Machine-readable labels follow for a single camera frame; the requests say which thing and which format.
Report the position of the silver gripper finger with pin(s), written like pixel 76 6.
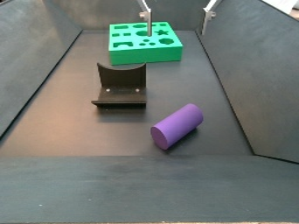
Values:
pixel 210 14
pixel 146 15

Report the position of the purple cylinder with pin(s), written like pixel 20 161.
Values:
pixel 177 125

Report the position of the green foam shape-sorting block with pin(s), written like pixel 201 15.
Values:
pixel 132 46

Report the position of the black curved cradle stand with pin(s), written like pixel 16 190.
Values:
pixel 122 86

